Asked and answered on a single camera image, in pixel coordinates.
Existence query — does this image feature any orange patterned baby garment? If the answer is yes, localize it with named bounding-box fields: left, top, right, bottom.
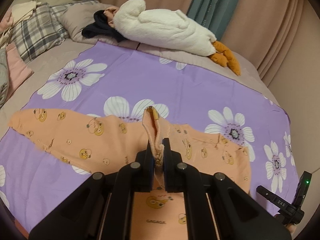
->
left=9, top=106, right=251, bottom=239

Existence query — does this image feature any person's right hand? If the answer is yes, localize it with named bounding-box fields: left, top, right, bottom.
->
left=274, top=213, right=297, bottom=236

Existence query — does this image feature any purple floral bed sheet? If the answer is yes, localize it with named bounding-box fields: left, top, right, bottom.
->
left=1, top=40, right=298, bottom=231

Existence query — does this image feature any pink folded cloth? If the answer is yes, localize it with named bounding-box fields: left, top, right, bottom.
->
left=5, top=43, right=34, bottom=99

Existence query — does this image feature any black dark garment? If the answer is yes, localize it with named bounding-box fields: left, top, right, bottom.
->
left=81, top=10, right=126, bottom=42

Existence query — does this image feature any beige curtain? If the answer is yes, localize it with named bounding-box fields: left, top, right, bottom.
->
left=100, top=0, right=320, bottom=88

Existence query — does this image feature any plaid pillow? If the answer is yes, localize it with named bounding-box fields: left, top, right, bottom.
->
left=9, top=0, right=97, bottom=63

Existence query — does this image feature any white plush goose toy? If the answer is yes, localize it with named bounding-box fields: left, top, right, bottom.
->
left=113, top=0, right=241, bottom=76

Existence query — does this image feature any beige pillow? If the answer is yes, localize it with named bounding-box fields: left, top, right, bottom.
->
left=60, top=3, right=117, bottom=44

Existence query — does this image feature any teal curtain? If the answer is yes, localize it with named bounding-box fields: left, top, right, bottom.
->
left=187, top=0, right=239, bottom=40

